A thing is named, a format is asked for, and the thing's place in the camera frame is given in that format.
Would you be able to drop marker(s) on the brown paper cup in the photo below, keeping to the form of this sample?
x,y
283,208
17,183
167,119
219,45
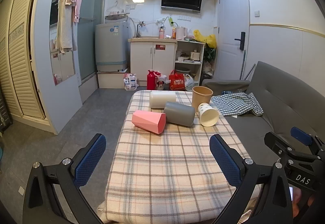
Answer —
x,y
200,99

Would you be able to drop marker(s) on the red thermos flask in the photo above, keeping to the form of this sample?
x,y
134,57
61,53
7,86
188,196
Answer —
x,y
151,80

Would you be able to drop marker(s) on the plaid blanket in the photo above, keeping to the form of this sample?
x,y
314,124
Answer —
x,y
165,163

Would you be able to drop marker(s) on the white printed paper cup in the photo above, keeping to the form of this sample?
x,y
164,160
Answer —
x,y
209,116

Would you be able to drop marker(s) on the blue checkered cloth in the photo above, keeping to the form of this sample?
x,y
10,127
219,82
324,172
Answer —
x,y
236,103

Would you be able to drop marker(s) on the cartoon print bag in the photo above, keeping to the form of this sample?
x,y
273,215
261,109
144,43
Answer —
x,y
160,83

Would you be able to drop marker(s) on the metal faucet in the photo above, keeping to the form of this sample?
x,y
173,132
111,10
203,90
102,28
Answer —
x,y
138,28

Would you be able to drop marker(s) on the white electric kettle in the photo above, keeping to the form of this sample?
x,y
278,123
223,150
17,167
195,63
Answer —
x,y
181,33

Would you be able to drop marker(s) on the white light switch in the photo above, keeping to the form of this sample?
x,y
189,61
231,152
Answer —
x,y
257,13

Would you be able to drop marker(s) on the yellow plastic bag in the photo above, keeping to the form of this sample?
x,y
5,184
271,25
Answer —
x,y
209,38

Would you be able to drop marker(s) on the grey plastic cup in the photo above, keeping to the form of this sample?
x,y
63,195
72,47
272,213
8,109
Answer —
x,y
179,113

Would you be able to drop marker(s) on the beige hanging towel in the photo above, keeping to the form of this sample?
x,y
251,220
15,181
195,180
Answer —
x,y
64,28

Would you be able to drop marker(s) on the louvered wardrobe doors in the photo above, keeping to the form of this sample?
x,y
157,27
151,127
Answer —
x,y
17,49

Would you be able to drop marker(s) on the white printed refill pack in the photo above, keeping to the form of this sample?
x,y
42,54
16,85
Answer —
x,y
130,82

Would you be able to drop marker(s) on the green plant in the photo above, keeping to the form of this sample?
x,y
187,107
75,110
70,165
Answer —
x,y
210,54

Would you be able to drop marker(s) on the person's right hand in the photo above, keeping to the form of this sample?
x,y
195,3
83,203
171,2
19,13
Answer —
x,y
297,201

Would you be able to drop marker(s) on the cream plastic cup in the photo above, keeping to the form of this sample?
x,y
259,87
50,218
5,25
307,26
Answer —
x,y
162,99

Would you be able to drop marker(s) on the white sink cabinet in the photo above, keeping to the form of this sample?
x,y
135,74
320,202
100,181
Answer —
x,y
152,59

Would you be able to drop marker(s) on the pink bottle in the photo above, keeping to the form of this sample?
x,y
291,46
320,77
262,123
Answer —
x,y
161,33

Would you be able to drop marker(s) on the orange bottle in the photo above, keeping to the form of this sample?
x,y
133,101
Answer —
x,y
174,33

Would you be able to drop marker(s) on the red gift bag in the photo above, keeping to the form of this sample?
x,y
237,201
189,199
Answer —
x,y
177,82

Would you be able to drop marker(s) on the grey washing machine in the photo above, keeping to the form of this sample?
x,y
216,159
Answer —
x,y
111,46

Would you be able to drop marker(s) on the white washer platform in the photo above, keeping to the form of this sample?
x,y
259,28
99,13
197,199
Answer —
x,y
111,79

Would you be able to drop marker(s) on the grey basin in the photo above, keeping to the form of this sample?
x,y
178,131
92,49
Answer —
x,y
182,71

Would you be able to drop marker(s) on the white door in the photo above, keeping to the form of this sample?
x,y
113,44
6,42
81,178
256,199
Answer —
x,y
232,18

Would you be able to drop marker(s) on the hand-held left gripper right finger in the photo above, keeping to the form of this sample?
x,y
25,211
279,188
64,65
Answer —
x,y
226,160

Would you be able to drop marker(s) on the white plastic bag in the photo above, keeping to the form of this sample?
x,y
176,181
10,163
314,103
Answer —
x,y
189,83

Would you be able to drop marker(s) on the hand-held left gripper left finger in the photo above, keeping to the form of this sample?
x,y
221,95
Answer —
x,y
90,160

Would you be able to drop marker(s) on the grey sofa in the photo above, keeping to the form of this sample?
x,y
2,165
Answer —
x,y
279,102

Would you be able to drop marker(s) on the white open shelf unit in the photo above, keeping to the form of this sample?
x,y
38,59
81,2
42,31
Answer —
x,y
201,61

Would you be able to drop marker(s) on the pink faceted cup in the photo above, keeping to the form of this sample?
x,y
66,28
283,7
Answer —
x,y
148,121

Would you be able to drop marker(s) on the pink hanging garment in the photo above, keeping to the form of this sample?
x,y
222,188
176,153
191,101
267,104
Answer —
x,y
77,3

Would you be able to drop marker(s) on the wall mirror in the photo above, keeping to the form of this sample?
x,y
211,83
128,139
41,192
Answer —
x,y
63,66

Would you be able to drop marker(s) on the frosted glass door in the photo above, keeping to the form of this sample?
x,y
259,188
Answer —
x,y
88,23

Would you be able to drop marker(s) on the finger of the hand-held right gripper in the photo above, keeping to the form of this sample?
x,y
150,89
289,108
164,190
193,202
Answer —
x,y
302,136
276,144

